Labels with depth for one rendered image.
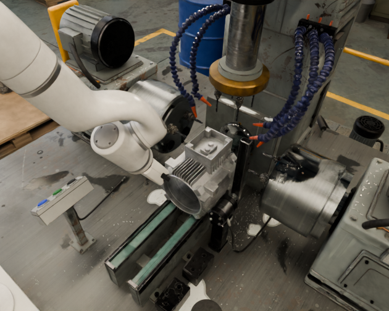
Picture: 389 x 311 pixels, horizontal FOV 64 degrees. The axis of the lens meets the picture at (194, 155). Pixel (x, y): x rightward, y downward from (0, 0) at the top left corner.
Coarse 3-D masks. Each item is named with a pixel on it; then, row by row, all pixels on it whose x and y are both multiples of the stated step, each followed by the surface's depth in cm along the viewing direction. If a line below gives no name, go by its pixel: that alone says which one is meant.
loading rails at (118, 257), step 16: (160, 208) 106; (176, 208) 108; (144, 224) 101; (160, 224) 103; (176, 224) 115; (192, 224) 103; (208, 224) 113; (128, 240) 97; (144, 240) 99; (160, 240) 110; (176, 240) 99; (192, 240) 106; (112, 256) 93; (128, 256) 95; (144, 256) 102; (160, 256) 95; (176, 256) 100; (112, 272) 93; (128, 272) 100; (144, 272) 91; (160, 272) 94; (144, 288) 89; (144, 304) 96
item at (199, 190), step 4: (228, 156) 102; (232, 156) 102; (232, 160) 102; (168, 168) 97; (196, 188) 92; (200, 188) 92; (196, 192) 92; (200, 192) 92; (204, 192) 93; (168, 200) 107; (196, 216) 100; (200, 216) 100
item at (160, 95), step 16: (144, 80) 121; (144, 96) 113; (160, 96) 112; (176, 96) 111; (192, 96) 120; (160, 112) 109; (176, 112) 114; (192, 112) 124; (176, 128) 114; (160, 144) 116; (176, 144) 125
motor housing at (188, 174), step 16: (176, 160) 103; (192, 160) 98; (176, 176) 95; (192, 176) 93; (208, 176) 97; (224, 176) 99; (176, 192) 107; (192, 192) 109; (224, 192) 104; (192, 208) 104; (208, 208) 97
